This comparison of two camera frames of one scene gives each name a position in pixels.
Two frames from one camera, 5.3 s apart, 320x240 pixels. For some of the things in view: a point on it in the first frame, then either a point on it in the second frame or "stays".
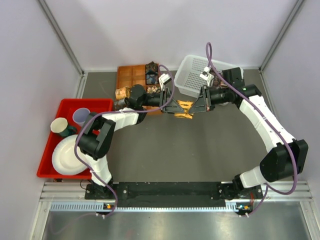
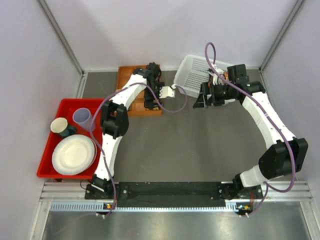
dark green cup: (69, 130) stays
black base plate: (172, 193) stays
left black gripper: (172, 107) to (148, 102)
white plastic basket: (187, 77) stays
